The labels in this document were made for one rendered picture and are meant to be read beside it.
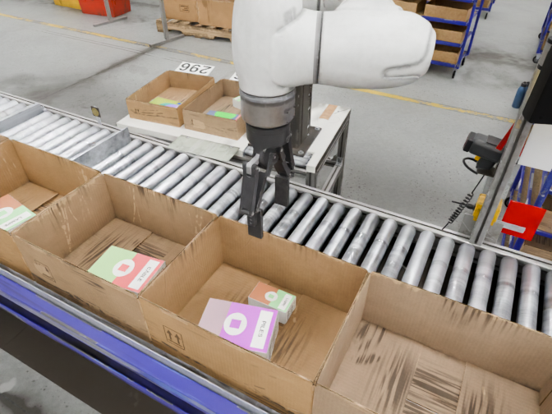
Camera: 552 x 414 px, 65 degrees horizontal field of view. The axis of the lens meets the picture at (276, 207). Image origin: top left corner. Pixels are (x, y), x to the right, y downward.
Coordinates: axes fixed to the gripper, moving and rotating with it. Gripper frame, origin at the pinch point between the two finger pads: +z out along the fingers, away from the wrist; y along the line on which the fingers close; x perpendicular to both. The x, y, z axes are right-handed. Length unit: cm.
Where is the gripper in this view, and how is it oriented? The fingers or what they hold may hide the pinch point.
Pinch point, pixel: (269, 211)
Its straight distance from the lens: 84.8
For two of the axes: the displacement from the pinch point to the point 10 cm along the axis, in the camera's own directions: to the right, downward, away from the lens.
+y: 4.7, -5.6, 6.8
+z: 0.0, 7.7, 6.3
